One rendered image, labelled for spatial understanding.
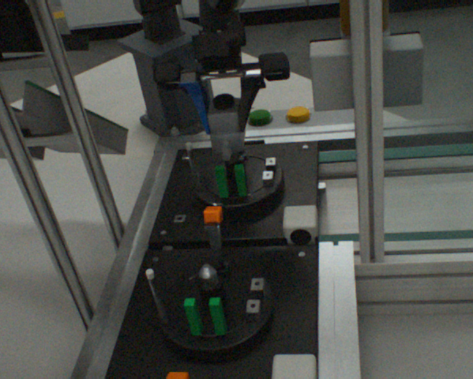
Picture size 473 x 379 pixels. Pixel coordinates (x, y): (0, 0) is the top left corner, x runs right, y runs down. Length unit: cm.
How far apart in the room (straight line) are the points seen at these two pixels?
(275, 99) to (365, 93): 74
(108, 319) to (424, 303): 42
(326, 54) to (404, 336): 39
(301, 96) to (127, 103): 42
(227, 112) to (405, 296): 34
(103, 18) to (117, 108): 280
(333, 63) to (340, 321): 30
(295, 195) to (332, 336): 26
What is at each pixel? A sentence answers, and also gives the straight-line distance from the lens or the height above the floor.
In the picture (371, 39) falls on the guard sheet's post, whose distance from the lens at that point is 65.
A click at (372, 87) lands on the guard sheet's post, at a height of 121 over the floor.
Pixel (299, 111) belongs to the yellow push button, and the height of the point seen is 97.
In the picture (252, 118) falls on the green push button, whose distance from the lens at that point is 112.
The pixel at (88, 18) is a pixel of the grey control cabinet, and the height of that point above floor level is 17.
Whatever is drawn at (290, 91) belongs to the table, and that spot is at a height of 86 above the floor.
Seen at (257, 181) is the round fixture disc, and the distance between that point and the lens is 93.
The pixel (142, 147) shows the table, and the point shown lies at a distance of 133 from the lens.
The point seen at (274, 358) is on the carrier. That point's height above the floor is 99.
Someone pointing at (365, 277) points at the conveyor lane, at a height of 93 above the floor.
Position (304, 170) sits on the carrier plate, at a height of 97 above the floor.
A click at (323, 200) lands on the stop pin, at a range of 95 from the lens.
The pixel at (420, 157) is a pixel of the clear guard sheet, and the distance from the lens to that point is 74.
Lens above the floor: 153
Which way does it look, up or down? 36 degrees down
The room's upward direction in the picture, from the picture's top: 11 degrees counter-clockwise
